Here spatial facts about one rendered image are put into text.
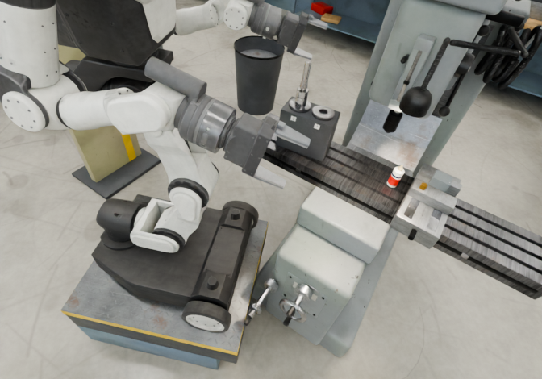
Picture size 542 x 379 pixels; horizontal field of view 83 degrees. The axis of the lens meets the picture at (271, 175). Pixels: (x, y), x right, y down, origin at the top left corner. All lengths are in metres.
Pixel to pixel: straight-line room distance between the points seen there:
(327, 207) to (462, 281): 1.44
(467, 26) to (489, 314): 1.90
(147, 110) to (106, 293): 1.22
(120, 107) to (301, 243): 0.92
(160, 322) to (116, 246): 0.38
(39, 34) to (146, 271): 1.03
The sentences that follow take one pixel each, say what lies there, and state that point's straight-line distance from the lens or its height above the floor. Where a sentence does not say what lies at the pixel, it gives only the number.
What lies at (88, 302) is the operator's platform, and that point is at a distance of 1.66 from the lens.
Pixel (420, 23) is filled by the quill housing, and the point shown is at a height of 1.57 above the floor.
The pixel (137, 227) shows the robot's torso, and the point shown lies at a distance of 1.37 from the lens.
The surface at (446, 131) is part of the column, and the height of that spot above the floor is 1.06.
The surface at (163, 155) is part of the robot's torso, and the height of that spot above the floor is 1.16.
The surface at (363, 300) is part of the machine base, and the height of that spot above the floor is 0.20.
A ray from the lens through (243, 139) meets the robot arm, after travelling 0.52.
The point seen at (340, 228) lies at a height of 0.87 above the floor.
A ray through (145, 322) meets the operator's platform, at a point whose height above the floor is 0.40.
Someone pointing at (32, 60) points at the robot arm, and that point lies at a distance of 0.69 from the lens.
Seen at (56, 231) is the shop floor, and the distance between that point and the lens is 2.48.
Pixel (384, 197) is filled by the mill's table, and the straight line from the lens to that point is 1.28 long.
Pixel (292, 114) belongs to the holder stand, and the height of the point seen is 1.13.
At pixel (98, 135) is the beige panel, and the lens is 2.44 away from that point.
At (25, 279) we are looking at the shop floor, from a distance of 2.36.
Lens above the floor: 1.82
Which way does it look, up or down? 46 degrees down
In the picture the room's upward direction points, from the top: 8 degrees clockwise
